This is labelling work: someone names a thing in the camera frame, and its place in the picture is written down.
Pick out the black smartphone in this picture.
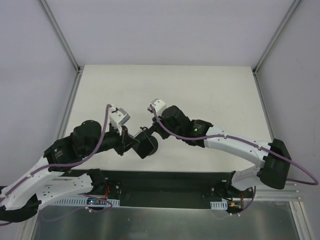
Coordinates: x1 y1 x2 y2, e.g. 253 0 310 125
133 132 153 159

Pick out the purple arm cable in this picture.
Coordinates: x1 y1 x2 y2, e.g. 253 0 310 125
147 104 320 221
0 103 116 222

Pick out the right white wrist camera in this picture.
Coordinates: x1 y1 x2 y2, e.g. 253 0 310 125
147 98 167 116

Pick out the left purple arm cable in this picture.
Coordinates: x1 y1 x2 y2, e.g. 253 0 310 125
0 103 116 222

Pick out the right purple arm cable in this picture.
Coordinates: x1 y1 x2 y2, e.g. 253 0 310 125
147 104 320 221

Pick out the right aluminium frame post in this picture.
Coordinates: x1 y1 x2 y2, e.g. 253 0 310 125
251 0 302 76

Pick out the white cable duct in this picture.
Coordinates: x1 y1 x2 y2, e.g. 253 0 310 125
51 196 120 208
210 200 228 211

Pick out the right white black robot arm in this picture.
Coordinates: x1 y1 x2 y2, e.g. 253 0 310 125
147 104 291 198

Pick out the left aluminium frame post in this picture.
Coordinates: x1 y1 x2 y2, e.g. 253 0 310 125
38 0 85 75

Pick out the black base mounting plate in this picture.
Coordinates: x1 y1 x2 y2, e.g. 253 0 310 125
76 168 260 208

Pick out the right white cable duct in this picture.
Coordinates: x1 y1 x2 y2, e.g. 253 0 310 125
210 200 228 211

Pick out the aluminium front rail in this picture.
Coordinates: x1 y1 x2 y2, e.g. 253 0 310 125
255 182 302 202

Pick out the left white cable duct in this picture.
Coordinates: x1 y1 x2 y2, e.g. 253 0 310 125
51 196 120 208

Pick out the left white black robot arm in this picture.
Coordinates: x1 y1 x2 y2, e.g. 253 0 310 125
0 120 139 226

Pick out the black round phone stand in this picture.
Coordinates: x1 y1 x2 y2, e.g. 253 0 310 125
148 136 159 156

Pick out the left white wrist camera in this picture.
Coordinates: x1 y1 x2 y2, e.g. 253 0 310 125
108 104 131 135

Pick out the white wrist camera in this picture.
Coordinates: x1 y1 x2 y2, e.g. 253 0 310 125
147 98 167 116
108 104 131 135

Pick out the aluminium frame post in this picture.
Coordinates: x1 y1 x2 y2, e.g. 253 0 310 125
251 0 302 76
38 0 85 75

